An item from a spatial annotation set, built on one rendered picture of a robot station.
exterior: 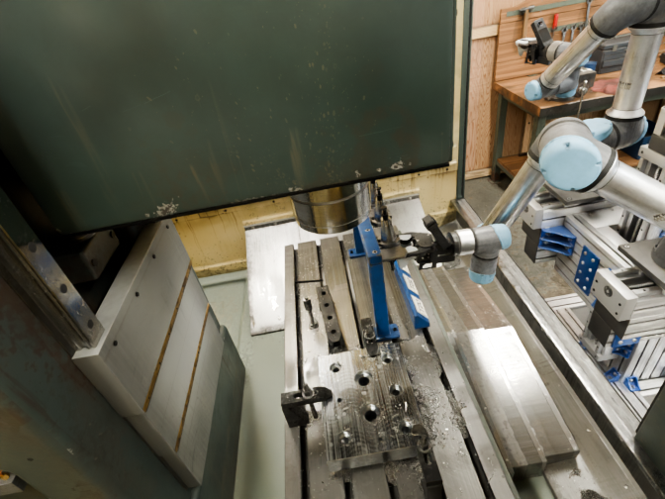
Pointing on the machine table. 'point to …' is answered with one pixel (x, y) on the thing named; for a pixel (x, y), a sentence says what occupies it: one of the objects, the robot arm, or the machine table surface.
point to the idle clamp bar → (330, 317)
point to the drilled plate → (372, 452)
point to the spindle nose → (332, 208)
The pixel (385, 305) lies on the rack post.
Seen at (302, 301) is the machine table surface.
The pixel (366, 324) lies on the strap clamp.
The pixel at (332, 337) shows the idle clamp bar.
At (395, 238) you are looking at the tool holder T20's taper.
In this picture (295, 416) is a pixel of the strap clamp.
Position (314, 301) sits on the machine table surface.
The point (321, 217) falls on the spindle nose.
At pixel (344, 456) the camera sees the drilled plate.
